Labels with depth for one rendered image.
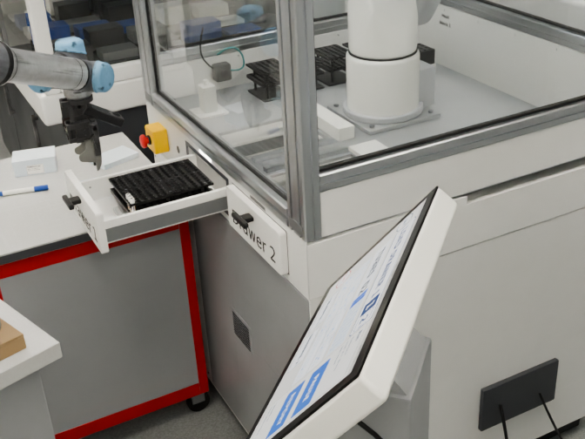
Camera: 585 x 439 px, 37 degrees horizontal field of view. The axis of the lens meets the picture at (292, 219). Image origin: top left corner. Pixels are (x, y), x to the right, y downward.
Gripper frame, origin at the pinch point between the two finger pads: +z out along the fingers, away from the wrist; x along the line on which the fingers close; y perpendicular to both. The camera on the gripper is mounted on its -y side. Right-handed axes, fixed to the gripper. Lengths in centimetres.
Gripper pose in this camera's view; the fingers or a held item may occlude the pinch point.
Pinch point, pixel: (98, 162)
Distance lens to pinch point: 246.4
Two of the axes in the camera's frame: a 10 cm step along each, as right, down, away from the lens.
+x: 4.2, 4.1, -8.1
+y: -9.1, 2.4, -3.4
